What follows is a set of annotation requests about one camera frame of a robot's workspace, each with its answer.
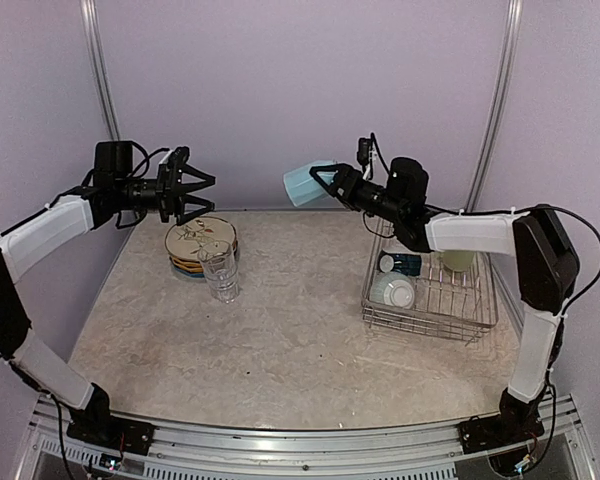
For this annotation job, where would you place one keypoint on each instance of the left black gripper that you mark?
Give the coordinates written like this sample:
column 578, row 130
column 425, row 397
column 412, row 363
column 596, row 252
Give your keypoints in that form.
column 169, row 187

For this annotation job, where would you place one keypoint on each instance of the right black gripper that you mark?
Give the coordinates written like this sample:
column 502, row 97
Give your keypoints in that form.
column 345, row 174

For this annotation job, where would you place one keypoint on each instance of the light blue cup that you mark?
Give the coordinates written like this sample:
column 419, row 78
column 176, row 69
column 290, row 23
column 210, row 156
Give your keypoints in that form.
column 301, row 188

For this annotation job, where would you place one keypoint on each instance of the beige plate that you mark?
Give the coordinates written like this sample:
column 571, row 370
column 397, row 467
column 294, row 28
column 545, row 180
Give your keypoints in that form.
column 185, row 241

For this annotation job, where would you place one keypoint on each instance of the yellow polka dot plate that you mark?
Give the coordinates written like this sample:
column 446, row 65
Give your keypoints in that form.
column 187, row 257

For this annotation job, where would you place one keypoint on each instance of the blue polka dot plate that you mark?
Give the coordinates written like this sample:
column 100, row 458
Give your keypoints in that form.
column 187, row 275

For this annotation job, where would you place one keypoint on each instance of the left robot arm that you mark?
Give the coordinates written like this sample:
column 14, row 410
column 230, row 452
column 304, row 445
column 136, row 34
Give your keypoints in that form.
column 116, row 190

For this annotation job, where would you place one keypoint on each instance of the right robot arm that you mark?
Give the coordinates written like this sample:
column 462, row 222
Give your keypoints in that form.
column 534, row 238

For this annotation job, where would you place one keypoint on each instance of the dark teal white bowl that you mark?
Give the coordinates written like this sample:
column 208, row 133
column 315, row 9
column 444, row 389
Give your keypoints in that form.
column 405, row 264

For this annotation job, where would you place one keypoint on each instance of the light green checked bowl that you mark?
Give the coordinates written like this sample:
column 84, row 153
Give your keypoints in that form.
column 393, row 289

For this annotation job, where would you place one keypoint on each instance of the pale green cup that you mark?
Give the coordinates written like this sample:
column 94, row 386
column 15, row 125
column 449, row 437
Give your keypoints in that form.
column 457, row 260

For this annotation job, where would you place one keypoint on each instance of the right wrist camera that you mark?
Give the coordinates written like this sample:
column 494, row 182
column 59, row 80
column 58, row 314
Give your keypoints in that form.
column 365, row 157

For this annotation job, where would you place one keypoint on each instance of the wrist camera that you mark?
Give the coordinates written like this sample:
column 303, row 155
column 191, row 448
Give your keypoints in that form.
column 365, row 157
column 174, row 159

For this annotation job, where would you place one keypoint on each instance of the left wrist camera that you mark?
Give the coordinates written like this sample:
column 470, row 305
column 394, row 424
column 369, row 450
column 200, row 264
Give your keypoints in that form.
column 174, row 159

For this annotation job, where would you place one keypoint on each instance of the metal wire dish rack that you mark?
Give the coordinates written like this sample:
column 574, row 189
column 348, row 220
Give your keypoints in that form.
column 453, row 305

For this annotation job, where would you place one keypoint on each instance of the right aluminium frame post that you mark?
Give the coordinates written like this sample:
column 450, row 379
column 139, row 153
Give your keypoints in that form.
column 498, row 102

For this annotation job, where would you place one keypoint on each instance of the aluminium frame post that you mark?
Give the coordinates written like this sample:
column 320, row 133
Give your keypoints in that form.
column 498, row 102
column 95, row 49

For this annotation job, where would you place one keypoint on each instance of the left aluminium frame post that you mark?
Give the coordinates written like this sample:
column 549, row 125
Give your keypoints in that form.
column 95, row 49

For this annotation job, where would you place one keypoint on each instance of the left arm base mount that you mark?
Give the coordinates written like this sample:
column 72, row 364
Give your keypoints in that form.
column 116, row 433

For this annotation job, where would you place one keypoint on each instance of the front aluminium rail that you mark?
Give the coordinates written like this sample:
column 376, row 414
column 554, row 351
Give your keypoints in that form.
column 166, row 449

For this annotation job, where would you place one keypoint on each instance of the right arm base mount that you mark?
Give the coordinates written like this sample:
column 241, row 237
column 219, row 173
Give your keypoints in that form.
column 491, row 432

